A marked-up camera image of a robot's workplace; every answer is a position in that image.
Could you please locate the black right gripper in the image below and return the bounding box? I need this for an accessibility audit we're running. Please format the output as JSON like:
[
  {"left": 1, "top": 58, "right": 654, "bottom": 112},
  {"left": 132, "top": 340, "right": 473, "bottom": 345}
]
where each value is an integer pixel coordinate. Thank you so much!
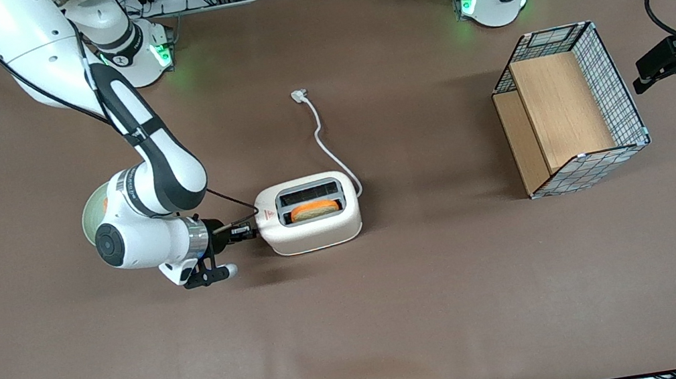
[{"left": 205, "top": 212, "right": 261, "bottom": 247}]

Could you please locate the white two-slot toaster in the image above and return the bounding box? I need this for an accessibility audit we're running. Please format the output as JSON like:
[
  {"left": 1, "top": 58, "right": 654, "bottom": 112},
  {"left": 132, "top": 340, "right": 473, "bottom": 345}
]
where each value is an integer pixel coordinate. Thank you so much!
[{"left": 250, "top": 167, "right": 366, "bottom": 260}]

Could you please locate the bread slice with orange crust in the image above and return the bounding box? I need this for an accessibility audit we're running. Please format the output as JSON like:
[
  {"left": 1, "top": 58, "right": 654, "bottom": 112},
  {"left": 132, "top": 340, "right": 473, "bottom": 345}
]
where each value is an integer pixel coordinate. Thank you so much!
[{"left": 287, "top": 197, "right": 343, "bottom": 224}]

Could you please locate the wooden shelf insert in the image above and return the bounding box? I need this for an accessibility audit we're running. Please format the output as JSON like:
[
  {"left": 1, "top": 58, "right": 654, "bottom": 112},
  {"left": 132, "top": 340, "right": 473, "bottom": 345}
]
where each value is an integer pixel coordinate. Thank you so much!
[{"left": 488, "top": 46, "right": 623, "bottom": 200}]

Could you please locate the brown table mat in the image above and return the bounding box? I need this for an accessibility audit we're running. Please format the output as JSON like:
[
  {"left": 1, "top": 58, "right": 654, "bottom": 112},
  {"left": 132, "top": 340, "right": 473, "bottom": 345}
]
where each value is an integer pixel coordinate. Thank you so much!
[{"left": 0, "top": 0, "right": 676, "bottom": 379}]

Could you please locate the pale green plate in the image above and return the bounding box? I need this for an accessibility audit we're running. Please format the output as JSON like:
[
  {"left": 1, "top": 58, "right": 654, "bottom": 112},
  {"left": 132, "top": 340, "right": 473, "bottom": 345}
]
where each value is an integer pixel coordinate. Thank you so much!
[{"left": 75, "top": 178, "right": 118, "bottom": 249}]

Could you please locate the wire mesh basket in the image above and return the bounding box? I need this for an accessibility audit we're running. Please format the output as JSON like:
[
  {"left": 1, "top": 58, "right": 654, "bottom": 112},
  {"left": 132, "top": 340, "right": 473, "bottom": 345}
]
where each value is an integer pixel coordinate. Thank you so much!
[{"left": 482, "top": 14, "right": 658, "bottom": 204}]

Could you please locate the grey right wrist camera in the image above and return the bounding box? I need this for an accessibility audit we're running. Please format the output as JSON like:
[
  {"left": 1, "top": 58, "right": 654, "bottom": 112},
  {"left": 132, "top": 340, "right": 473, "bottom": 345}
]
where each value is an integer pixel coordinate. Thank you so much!
[{"left": 180, "top": 252, "right": 241, "bottom": 291}]

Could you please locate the white toaster power cord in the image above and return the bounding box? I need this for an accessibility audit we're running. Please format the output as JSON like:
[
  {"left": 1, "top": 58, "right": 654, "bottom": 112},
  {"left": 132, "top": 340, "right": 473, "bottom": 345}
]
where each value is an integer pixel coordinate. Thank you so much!
[{"left": 290, "top": 82, "right": 365, "bottom": 206}]

